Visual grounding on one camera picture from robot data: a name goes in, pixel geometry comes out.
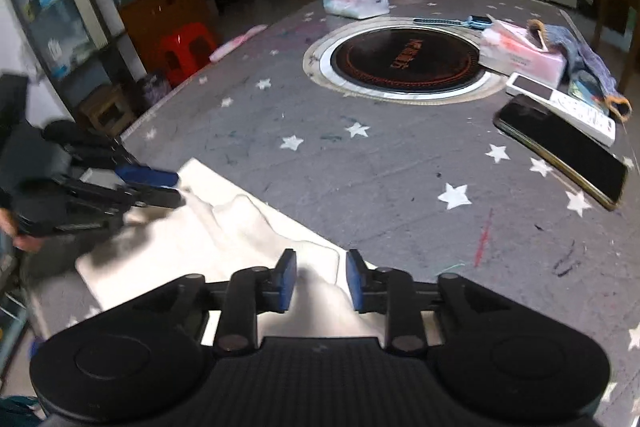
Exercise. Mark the white plastic tissue pack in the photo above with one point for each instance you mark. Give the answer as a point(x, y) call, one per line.
point(355, 1)

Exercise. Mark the blue folded umbrella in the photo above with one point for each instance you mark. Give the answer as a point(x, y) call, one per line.
point(585, 52)

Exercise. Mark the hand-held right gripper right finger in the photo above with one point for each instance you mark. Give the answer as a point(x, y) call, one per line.
point(355, 281)

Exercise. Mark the round built-in induction cooktop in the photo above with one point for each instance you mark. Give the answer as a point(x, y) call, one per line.
point(405, 57)

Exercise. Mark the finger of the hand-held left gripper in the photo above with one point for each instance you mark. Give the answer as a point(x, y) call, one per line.
point(150, 176)
point(162, 198)

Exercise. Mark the person's left hand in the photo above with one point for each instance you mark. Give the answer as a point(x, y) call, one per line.
point(27, 243)

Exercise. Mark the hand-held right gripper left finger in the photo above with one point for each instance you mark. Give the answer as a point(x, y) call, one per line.
point(287, 281)

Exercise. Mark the red plastic stool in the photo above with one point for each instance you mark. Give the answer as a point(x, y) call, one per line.
point(187, 49)

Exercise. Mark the pink flat packet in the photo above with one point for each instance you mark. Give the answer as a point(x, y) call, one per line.
point(237, 42)

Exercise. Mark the blue smartwatch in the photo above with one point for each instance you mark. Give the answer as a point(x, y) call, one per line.
point(477, 22)

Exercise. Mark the white cloth garment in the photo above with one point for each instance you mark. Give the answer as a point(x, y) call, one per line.
point(210, 232)

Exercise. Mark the small wooden stool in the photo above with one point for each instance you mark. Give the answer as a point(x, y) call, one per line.
point(107, 107)

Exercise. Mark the white remote control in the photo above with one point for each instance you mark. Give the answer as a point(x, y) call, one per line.
point(560, 104)

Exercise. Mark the grey star-patterned tablecloth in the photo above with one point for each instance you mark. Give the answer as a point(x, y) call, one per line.
point(375, 172)

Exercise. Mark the black smartphone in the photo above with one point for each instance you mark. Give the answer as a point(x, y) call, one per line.
point(565, 147)

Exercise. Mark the dark purple bag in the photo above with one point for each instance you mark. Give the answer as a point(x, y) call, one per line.
point(152, 89)

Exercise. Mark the teal booklet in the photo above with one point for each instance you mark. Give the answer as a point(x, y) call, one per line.
point(584, 91)

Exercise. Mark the pink tissue box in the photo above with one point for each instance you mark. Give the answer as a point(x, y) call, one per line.
point(525, 57)

